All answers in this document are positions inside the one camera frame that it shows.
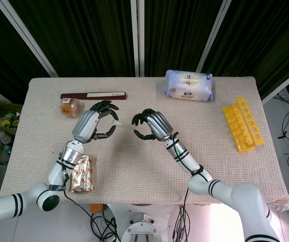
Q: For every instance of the cardboard box with toys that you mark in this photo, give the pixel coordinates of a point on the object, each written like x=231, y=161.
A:
x=0, y=116

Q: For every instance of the clear jar orange contents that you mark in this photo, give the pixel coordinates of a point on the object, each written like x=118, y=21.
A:
x=69, y=108

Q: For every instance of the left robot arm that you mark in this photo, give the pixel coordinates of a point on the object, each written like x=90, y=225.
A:
x=56, y=174

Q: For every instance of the pale blue tissue pack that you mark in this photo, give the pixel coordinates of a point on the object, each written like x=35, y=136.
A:
x=188, y=87

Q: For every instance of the dark green curtain panel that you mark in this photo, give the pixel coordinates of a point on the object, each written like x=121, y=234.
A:
x=265, y=43
x=0, y=50
x=174, y=32
x=83, y=35

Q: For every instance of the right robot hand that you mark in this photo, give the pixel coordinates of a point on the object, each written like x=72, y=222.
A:
x=159, y=124

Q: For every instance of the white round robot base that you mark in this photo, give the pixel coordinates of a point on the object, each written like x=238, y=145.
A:
x=143, y=224

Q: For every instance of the beige waffle tablecloth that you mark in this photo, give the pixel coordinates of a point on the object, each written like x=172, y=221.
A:
x=144, y=164

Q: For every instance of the small white bottle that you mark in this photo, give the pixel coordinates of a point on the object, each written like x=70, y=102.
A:
x=5, y=138

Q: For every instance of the yellow test tube rack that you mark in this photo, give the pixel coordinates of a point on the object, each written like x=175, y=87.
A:
x=242, y=126

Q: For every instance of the small white stopper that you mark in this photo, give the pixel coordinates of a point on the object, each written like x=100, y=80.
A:
x=116, y=123

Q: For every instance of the gold foil packet red logos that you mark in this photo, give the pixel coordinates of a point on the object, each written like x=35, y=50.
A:
x=83, y=174

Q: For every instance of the small orange box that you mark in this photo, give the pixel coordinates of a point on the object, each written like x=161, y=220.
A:
x=95, y=208

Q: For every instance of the long dark red box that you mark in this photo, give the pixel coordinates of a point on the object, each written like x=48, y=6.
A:
x=93, y=95

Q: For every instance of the white frame post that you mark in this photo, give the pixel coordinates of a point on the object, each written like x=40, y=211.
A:
x=28, y=37
x=213, y=37
x=284, y=84
x=137, y=37

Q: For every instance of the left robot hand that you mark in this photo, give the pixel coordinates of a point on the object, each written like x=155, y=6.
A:
x=86, y=124

